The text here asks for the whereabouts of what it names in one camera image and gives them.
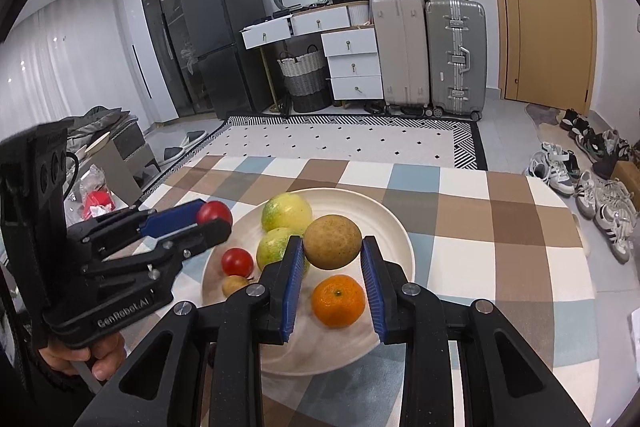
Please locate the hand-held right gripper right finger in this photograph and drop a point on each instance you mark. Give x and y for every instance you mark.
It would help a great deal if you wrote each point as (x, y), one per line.
(372, 297)

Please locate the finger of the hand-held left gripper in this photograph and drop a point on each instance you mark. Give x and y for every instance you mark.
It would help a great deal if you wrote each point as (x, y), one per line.
(170, 219)
(200, 237)

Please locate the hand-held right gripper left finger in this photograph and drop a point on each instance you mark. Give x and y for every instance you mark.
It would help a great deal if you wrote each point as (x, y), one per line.
(295, 287)

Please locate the red tomato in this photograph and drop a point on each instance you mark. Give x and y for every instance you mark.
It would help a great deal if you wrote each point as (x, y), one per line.
(237, 262)
(214, 213)

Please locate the orange mandarin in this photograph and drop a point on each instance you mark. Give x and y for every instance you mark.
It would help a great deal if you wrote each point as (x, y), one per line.
(338, 300)

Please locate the small green citrus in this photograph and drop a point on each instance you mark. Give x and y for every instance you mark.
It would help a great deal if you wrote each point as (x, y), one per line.
(272, 249)

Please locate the brown kiwi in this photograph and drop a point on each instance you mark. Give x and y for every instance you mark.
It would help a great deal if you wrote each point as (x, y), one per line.
(332, 242)

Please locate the small brown stemmed fruit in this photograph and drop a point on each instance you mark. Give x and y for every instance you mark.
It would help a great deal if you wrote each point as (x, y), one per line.
(234, 285)

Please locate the cream round plate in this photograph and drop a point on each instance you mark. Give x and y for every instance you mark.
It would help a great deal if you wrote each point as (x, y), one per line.
(380, 227)

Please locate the large green yellow citrus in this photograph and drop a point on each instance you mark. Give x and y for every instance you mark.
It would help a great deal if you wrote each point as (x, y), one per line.
(287, 212)

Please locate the person's left forearm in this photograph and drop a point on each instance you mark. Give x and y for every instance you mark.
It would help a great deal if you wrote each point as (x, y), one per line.
(30, 397)

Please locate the person's left hand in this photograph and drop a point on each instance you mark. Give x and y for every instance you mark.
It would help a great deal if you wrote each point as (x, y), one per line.
(107, 354)

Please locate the grey white slipper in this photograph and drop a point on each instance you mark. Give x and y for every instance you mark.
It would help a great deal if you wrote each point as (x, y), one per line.
(194, 138)
(174, 155)

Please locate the red plastic bag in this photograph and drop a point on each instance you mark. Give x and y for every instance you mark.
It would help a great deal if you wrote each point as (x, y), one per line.
(97, 204)

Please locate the checkered tablecloth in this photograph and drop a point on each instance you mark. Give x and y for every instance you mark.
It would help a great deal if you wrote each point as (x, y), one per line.
(475, 227)

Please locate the dotted white rug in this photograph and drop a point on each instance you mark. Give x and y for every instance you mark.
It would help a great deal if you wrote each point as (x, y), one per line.
(350, 142)

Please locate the dark grey fridge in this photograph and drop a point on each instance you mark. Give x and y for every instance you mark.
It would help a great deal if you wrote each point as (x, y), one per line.
(225, 42)

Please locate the woven grey white basket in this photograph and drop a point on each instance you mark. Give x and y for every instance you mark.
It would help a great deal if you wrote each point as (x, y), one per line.
(305, 82)

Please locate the dark glass cabinet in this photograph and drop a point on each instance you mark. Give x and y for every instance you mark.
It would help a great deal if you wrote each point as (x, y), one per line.
(160, 17)

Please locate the white drawer dresser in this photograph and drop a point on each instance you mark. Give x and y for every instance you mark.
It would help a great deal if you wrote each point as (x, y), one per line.
(350, 67)

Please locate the beige suitcase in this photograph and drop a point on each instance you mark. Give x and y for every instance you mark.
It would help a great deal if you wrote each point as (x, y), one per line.
(400, 57)

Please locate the pile of loose shoes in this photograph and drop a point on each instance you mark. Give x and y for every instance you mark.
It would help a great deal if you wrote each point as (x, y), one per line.
(595, 192)

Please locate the grey door mat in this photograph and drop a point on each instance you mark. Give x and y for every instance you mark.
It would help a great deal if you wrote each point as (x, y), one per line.
(544, 114)

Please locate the grey aluminium suitcase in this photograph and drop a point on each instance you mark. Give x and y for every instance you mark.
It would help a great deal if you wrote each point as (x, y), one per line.
(455, 57)

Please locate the brown cardboard box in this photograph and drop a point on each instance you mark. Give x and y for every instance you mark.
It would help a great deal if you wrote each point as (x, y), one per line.
(627, 174)

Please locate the wooden door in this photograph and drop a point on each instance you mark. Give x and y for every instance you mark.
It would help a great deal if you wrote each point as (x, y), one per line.
(550, 17)

